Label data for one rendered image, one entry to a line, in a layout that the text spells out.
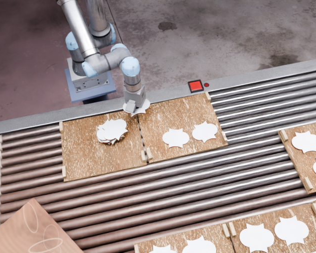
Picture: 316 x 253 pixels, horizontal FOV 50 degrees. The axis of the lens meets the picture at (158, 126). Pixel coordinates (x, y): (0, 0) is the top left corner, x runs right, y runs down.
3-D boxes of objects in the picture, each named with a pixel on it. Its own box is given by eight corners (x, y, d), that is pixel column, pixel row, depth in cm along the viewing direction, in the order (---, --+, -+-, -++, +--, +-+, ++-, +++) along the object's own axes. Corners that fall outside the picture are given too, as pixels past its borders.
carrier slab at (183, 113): (135, 109, 188) (135, 107, 187) (206, 94, 192) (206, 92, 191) (149, 164, 170) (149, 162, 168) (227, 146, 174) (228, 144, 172)
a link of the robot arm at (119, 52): (101, 48, 152) (110, 64, 147) (124, 39, 154) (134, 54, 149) (104, 60, 159) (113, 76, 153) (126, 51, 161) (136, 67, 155)
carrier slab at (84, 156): (60, 124, 185) (59, 122, 183) (135, 110, 188) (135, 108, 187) (64, 182, 166) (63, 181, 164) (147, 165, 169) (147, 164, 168)
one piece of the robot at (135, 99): (116, 93, 152) (121, 114, 166) (135, 98, 150) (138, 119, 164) (126, 74, 158) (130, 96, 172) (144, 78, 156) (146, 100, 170)
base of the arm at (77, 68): (72, 61, 204) (67, 48, 196) (97, 56, 204) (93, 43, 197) (73, 79, 195) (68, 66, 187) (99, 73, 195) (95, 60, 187)
